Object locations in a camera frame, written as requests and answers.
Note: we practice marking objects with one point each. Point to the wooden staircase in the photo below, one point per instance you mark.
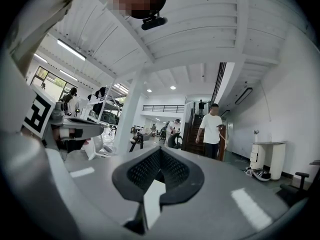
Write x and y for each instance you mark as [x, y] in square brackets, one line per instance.
[192, 134]

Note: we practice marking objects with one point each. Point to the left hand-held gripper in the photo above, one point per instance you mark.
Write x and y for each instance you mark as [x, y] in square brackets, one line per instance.
[37, 114]

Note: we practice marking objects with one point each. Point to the person's beige and white shirt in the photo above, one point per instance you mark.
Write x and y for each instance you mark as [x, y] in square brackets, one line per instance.
[50, 9]

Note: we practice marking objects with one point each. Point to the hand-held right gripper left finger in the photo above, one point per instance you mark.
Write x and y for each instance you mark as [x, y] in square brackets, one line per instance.
[120, 181]

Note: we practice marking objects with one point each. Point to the shelf rack with black bags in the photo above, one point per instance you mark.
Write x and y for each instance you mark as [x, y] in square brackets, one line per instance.
[107, 106]

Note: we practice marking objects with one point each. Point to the long black wall lamp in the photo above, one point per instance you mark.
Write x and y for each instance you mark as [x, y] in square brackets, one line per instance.
[243, 96]

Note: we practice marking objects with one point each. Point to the black head camera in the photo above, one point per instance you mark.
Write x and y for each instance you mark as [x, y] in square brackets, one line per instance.
[153, 23]

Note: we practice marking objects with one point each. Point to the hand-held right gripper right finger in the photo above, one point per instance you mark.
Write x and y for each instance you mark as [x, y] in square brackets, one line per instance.
[220, 201]

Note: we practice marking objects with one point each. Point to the black office chair with headrest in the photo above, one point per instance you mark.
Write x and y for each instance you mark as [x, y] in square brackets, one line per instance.
[175, 140]

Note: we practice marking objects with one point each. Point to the white pillar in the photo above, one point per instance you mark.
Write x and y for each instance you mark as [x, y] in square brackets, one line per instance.
[130, 114]

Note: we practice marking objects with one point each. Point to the white and black headset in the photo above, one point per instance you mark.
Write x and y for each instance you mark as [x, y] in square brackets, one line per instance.
[260, 175]

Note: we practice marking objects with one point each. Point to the large window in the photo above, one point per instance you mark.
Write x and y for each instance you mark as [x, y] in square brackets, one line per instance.
[50, 81]

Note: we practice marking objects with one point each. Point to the black balcony railing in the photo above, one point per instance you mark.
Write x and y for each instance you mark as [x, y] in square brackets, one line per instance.
[162, 108]

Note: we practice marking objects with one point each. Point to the long ceiling light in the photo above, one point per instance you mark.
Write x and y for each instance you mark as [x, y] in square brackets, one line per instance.
[71, 49]

